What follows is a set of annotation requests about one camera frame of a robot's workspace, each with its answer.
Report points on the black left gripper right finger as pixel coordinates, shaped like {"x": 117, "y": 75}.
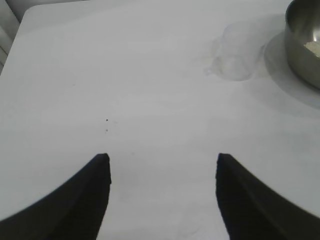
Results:
{"x": 250, "y": 212}

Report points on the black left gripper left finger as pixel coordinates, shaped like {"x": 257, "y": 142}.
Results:
{"x": 70, "y": 210}

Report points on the clear plastic measuring cup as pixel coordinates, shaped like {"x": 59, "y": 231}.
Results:
{"x": 235, "y": 65}

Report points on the stainless steel mixing bowl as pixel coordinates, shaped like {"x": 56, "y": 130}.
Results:
{"x": 297, "y": 60}

